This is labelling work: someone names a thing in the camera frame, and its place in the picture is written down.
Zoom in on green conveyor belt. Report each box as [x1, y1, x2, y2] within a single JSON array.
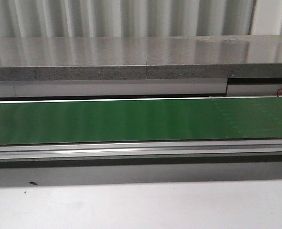
[[0, 97, 282, 145]]

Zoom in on grey stone counter slab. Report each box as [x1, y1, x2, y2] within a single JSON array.
[[0, 35, 282, 81]]

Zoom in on grey panel under counter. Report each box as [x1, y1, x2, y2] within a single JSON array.
[[0, 78, 282, 98]]

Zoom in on white pleated curtain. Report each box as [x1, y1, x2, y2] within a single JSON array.
[[0, 0, 282, 38]]

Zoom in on silver aluminium conveyor frame rail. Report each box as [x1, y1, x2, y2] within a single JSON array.
[[0, 139, 282, 160]]

